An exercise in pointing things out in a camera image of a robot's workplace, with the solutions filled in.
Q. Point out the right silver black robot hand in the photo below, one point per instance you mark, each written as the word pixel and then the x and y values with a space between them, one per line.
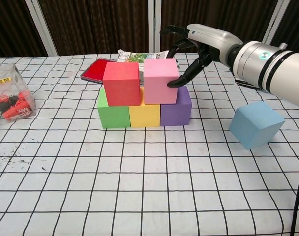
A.
pixel 208 39

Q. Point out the pink foam cube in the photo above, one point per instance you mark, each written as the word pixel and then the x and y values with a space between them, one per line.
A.
pixel 159 81

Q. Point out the purple foam cube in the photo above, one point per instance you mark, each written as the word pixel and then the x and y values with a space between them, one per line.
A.
pixel 176 113

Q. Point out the red foam cube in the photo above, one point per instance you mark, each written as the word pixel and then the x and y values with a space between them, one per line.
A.
pixel 121 83

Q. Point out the blue foam cube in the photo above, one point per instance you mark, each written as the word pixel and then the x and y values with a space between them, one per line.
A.
pixel 255 125

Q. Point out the yellow foam cube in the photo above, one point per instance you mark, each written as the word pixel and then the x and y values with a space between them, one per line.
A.
pixel 144 115

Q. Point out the green foam cube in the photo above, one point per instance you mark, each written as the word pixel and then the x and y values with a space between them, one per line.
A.
pixel 112 116

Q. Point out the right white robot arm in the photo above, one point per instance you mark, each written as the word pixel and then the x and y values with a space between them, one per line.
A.
pixel 272 68

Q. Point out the dark brown partition panel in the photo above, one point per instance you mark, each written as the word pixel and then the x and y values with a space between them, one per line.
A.
pixel 95 24
pixel 11 24
pixel 213 12
pixel 294 19

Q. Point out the blue white tube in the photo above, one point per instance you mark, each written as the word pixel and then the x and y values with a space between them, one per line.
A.
pixel 177 64

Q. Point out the crumpled white snack bag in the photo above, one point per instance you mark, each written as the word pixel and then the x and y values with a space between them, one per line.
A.
pixel 137 56

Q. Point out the red ink pad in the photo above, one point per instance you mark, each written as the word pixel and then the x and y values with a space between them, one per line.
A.
pixel 96 70

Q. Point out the plastic bag of small items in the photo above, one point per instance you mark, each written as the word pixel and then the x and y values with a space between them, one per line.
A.
pixel 11 98

